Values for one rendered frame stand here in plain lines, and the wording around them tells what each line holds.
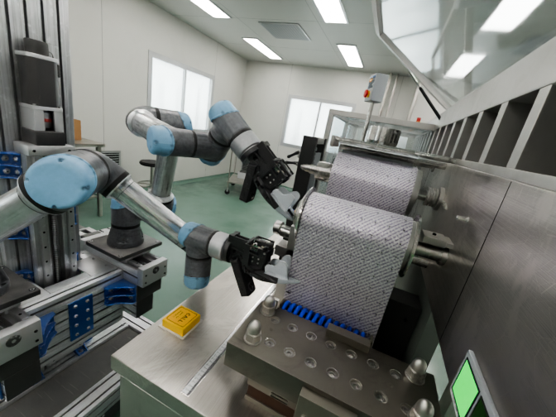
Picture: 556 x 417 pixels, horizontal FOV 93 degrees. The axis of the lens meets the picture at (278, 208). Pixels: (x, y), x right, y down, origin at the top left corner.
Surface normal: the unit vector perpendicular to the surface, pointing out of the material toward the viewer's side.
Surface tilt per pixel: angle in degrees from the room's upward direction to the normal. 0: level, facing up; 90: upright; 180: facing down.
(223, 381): 0
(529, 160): 90
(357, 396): 0
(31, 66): 90
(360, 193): 92
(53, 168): 86
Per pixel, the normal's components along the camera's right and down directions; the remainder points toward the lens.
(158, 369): 0.18, -0.94
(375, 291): -0.39, 0.21
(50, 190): 0.33, 0.26
